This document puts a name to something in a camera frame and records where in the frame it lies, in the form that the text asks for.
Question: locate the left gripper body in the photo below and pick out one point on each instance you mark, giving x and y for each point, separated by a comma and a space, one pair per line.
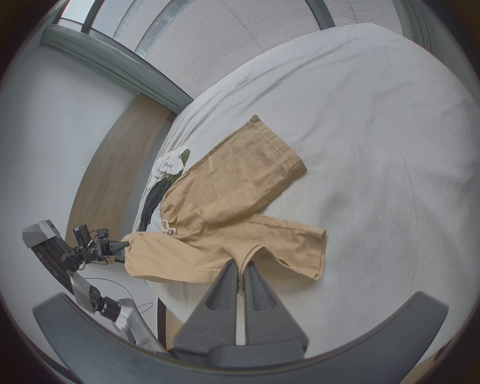
112, 248

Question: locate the bed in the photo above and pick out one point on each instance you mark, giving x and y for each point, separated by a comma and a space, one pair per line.
375, 131

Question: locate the green garment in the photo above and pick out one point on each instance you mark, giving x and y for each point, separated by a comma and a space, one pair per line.
185, 156

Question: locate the window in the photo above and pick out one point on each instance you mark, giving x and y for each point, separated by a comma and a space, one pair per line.
225, 37

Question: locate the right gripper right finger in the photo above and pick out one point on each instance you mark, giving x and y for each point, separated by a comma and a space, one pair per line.
266, 318

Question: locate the tan shorts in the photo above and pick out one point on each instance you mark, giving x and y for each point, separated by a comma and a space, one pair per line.
225, 180

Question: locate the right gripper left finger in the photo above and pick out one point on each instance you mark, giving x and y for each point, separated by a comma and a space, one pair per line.
215, 318

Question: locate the grey-green curtain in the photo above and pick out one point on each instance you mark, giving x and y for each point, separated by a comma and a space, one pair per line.
416, 18
112, 63

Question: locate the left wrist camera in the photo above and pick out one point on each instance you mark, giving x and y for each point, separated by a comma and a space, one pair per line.
103, 234

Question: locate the black garment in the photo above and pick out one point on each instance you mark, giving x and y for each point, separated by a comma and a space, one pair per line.
153, 204

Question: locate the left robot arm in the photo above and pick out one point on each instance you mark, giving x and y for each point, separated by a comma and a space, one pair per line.
48, 255

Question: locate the white garment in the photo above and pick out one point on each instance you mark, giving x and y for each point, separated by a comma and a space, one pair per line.
168, 163

